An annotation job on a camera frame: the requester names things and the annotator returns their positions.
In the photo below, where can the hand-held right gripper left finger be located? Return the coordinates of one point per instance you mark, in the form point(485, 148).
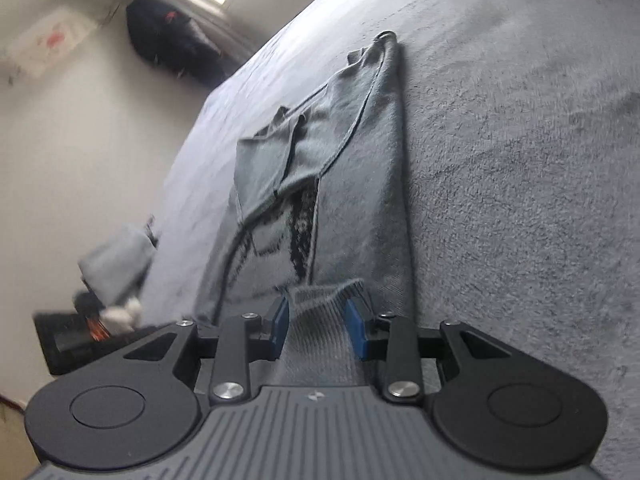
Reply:
point(281, 327)

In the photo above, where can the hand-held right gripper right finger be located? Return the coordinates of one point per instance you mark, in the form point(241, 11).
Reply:
point(356, 330)

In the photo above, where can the grey knit sweater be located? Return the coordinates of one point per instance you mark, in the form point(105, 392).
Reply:
point(360, 185)

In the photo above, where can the white fluffy cloth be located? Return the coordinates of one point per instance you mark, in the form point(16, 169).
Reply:
point(122, 315)

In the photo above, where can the light grey folded cloth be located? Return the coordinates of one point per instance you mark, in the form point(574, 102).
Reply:
point(117, 265)

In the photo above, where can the grey fleece bed blanket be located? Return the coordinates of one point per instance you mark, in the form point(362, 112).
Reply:
point(500, 185)

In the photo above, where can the dark hanging jacket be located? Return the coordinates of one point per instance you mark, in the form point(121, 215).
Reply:
point(175, 40)

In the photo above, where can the white wall cloth red print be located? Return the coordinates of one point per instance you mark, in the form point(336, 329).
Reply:
point(50, 40)

